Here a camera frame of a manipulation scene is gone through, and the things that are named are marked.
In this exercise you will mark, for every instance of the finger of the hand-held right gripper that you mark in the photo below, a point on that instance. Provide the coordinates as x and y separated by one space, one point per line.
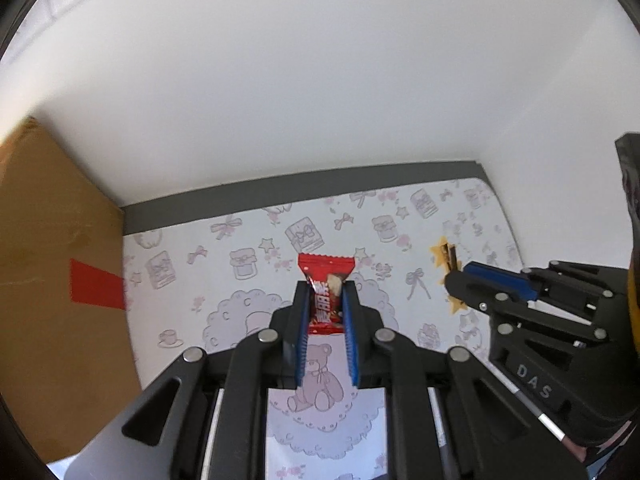
500 277
470 292

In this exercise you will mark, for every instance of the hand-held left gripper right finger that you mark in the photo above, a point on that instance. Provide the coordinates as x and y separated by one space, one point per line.
351 345

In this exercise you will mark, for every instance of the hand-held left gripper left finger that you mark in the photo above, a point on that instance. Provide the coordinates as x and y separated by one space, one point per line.
300 345

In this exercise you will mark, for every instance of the yellow clip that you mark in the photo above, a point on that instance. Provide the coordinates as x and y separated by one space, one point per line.
440 255

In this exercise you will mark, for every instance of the red candy packet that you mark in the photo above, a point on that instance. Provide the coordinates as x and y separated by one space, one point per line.
325 267

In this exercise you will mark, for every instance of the brown cardboard box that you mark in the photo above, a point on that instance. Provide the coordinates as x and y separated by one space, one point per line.
60 210

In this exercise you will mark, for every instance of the white printed bear mat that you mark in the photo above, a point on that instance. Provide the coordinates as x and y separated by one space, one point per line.
200 270

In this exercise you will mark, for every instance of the dark cloth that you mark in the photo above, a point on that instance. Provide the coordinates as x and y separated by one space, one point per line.
631 185

